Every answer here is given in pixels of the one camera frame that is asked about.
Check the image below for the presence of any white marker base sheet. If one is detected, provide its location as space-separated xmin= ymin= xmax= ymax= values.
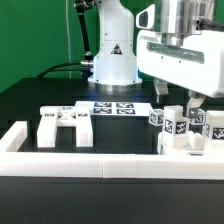
xmin=75 ymin=101 xmax=153 ymax=117

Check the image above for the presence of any white chair seat part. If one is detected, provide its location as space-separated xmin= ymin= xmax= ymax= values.
xmin=157 ymin=131 xmax=224 ymax=156

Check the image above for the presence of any white U-shaped boundary frame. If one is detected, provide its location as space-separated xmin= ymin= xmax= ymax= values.
xmin=0 ymin=121 xmax=224 ymax=180

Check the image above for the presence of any white chair back frame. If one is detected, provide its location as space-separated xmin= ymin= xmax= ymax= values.
xmin=37 ymin=106 xmax=93 ymax=148

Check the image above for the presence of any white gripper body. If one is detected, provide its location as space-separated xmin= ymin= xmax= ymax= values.
xmin=137 ymin=30 xmax=224 ymax=98

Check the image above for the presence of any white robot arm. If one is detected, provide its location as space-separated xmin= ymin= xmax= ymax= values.
xmin=74 ymin=0 xmax=224 ymax=117

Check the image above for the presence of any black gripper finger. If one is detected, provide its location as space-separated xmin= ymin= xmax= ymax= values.
xmin=154 ymin=79 xmax=169 ymax=104
xmin=186 ymin=90 xmax=206 ymax=119

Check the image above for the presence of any black cable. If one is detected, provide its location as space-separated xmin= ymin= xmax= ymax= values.
xmin=35 ymin=61 xmax=96 ymax=80

